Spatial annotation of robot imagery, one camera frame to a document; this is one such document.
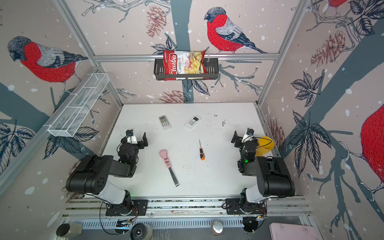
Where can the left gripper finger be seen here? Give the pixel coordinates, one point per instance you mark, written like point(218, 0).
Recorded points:
point(129, 133)
point(145, 140)

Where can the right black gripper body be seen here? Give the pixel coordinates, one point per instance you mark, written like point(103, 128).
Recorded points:
point(240, 141)

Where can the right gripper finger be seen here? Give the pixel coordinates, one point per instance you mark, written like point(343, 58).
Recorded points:
point(250, 131)
point(235, 137)

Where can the white remote grey buttons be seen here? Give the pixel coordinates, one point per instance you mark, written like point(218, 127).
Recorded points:
point(165, 122)

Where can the orange black screwdriver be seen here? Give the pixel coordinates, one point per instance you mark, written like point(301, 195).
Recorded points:
point(202, 155)

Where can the white remote green buttons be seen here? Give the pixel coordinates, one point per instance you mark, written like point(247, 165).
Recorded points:
point(190, 124)

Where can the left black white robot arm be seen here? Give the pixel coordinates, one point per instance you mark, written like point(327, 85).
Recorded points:
point(90, 177)

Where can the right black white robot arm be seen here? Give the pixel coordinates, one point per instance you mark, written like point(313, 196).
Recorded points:
point(273, 179)

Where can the yellow plastic cup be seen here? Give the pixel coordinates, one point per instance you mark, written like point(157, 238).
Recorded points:
point(266, 144)

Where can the red cassava chips bag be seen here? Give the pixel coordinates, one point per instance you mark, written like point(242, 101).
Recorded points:
point(182, 63)

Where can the silver round cap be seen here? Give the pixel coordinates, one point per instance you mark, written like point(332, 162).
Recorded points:
point(217, 228)

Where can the pink pad corner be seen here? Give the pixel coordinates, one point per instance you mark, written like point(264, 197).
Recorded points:
point(281, 231)

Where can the black round speaker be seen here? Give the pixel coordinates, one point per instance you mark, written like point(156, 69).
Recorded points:
point(141, 231)

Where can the black grey cylinder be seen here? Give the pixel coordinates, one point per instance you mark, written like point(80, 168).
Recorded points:
point(69, 230)

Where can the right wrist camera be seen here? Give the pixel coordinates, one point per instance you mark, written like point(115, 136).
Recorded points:
point(247, 137)

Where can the pink handled scraper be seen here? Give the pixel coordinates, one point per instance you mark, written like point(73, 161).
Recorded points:
point(164, 155)

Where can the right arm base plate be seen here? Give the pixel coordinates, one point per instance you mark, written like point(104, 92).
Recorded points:
point(235, 206)

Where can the white wire mesh shelf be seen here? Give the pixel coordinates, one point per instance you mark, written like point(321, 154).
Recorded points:
point(71, 118)

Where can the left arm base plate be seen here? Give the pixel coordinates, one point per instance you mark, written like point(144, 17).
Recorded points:
point(131, 208)

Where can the black wall basket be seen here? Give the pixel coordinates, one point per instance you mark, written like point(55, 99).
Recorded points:
point(211, 67)

